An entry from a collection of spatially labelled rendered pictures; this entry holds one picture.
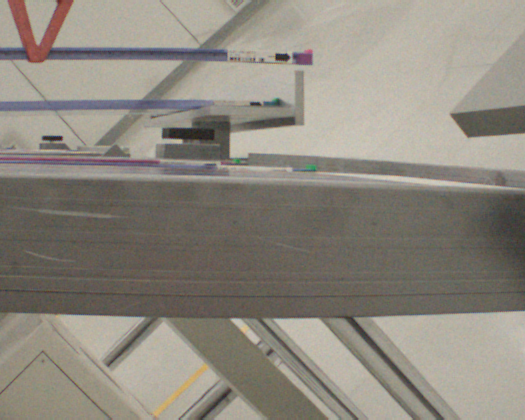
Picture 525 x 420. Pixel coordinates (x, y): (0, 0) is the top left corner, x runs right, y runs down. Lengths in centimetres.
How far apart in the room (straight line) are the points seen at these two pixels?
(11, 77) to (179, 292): 812
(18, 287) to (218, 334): 96
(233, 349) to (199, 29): 749
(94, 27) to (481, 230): 820
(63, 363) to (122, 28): 687
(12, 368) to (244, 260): 149
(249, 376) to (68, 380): 61
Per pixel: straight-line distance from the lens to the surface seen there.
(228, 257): 50
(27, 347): 197
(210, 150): 120
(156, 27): 878
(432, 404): 135
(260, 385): 146
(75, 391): 200
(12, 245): 48
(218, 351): 144
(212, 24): 889
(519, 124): 121
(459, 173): 74
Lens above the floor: 97
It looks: 14 degrees down
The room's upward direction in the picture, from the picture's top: 42 degrees counter-clockwise
